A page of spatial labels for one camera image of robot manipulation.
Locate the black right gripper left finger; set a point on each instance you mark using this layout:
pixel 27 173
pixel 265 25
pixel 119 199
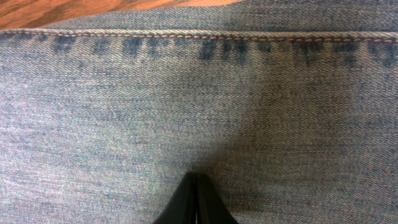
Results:
pixel 181 208

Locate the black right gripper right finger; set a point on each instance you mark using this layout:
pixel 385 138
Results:
pixel 210 207

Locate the medium blue jeans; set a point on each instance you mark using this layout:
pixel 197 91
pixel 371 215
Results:
pixel 289 106

